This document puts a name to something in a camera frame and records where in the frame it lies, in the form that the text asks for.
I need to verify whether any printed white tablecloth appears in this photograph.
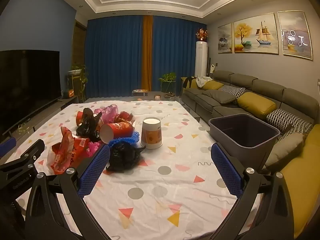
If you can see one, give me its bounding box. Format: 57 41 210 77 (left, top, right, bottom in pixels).
0 100 263 240

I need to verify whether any small framed painting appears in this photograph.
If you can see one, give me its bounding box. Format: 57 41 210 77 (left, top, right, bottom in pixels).
217 23 233 54

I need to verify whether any potted plant in green stand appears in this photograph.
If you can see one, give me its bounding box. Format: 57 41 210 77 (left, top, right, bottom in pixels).
159 72 177 93

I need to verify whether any large grey pillow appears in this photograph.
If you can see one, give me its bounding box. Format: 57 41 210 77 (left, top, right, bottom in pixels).
262 131 304 168

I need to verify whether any red gold flower decoration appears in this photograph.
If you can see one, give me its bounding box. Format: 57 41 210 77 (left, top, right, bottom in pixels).
195 28 208 42

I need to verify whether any framed sailboat tree painting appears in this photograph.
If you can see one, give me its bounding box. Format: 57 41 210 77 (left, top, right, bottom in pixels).
233 12 279 55

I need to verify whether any white orange paper cup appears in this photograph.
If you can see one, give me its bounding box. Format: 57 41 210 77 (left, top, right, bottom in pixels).
140 117 163 149
99 121 133 144

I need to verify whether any trailing potted plant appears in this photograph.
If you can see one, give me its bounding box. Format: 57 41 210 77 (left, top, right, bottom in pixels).
68 64 88 103

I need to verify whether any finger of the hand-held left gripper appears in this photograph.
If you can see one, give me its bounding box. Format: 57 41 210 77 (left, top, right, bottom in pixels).
0 139 45 172
0 137 17 157

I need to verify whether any large yellow pillow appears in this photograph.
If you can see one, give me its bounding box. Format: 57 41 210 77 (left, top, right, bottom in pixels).
237 92 277 120

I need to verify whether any gold plant stand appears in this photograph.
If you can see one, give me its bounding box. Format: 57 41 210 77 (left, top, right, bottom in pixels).
71 75 84 103

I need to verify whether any blue foam net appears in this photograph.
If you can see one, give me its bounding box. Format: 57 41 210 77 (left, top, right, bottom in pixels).
108 131 140 148

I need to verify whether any framed grey sky painting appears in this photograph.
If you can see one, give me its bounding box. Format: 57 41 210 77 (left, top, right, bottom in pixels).
277 10 313 60

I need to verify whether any pink plastic bag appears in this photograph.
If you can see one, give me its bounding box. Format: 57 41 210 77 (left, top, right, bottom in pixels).
86 141 103 157
93 104 119 123

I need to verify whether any grey television stand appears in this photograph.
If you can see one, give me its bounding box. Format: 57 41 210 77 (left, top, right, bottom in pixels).
7 97 79 140

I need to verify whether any black flat television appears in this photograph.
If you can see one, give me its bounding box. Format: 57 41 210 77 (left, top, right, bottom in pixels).
0 50 62 137

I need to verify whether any small red white plastic bag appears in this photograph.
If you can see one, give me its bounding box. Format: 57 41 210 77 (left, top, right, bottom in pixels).
115 111 136 125

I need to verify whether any large red plastic bag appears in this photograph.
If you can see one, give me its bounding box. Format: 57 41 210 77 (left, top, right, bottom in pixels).
47 126 90 175

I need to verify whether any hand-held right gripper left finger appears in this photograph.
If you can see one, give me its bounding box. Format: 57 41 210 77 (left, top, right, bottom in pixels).
25 145 112 240

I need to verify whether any white standing air conditioner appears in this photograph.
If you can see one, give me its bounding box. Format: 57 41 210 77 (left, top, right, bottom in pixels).
194 41 209 78

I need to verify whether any red paper cup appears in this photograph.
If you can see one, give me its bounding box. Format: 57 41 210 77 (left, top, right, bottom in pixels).
76 111 87 127

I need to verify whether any white cloth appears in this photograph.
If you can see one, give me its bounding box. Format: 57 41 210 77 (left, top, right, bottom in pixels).
195 76 213 88

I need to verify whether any flat grey pillow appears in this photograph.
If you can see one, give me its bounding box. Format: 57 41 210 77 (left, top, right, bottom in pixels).
206 90 237 105

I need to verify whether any small yellow pillow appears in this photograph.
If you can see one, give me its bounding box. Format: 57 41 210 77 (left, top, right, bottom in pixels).
202 80 224 91

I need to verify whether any grey plastic bin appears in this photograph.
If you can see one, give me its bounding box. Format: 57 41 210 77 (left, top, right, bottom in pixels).
209 113 280 173

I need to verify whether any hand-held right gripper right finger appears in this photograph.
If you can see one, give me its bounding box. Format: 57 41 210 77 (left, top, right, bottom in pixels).
211 142 295 240

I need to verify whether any black plastic bag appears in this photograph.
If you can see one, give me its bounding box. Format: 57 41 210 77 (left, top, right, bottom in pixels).
76 108 103 142
106 141 147 172

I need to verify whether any grey yellow sofa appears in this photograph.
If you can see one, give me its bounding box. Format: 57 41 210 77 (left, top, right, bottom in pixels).
180 70 320 240

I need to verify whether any orange curtain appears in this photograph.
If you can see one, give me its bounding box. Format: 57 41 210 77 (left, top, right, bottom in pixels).
141 15 153 92

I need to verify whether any blue curtain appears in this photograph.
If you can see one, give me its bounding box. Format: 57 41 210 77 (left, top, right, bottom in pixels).
84 15 144 99
151 16 208 97

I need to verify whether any black white patterned pillow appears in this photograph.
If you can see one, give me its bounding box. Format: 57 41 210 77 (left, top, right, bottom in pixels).
218 85 247 99
266 108 300 130
277 124 313 142

